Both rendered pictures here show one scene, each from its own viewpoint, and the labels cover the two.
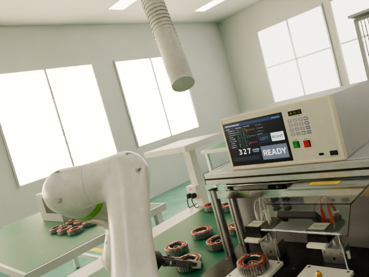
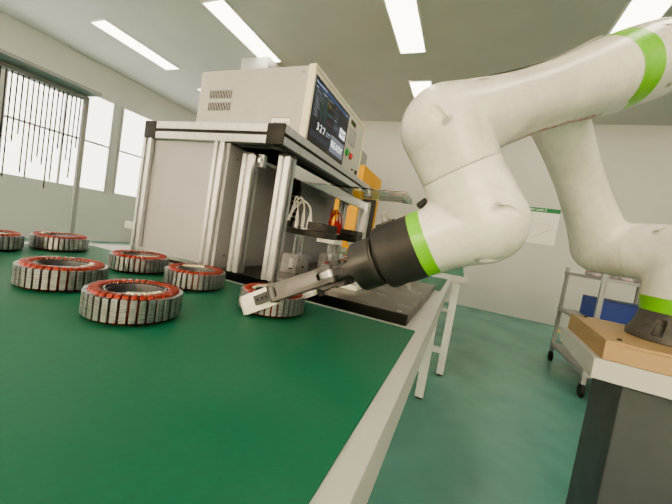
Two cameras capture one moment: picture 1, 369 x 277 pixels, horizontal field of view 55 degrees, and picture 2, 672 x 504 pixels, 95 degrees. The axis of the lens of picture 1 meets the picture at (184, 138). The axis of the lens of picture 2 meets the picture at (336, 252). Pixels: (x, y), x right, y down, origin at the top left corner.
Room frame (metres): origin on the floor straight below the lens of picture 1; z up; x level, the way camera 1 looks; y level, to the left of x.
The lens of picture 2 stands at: (1.57, 0.65, 0.90)
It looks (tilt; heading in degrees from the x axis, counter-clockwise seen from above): 3 degrees down; 246
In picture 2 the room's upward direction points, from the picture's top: 9 degrees clockwise
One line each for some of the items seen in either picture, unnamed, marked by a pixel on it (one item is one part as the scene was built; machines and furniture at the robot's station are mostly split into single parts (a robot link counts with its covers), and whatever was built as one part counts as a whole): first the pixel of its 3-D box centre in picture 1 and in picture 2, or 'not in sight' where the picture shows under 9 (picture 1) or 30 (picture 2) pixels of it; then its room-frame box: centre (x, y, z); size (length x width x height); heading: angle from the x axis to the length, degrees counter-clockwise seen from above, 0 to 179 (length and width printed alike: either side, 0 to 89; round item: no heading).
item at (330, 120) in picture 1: (300, 125); (289, 132); (1.34, -0.44, 1.22); 0.44 x 0.39 x 0.20; 44
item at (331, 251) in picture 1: (336, 252); (328, 261); (1.13, -0.39, 0.80); 0.07 x 0.05 x 0.06; 44
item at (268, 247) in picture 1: (273, 246); (295, 262); (1.31, -0.22, 0.80); 0.07 x 0.05 x 0.06; 44
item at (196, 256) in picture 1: (189, 262); (272, 299); (1.44, 0.12, 0.77); 0.11 x 0.11 x 0.04
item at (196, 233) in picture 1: (201, 232); (63, 273); (1.75, 0.04, 0.77); 0.11 x 0.11 x 0.04
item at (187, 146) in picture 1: (192, 177); not in sight; (2.17, 0.02, 0.98); 0.37 x 0.35 x 0.46; 44
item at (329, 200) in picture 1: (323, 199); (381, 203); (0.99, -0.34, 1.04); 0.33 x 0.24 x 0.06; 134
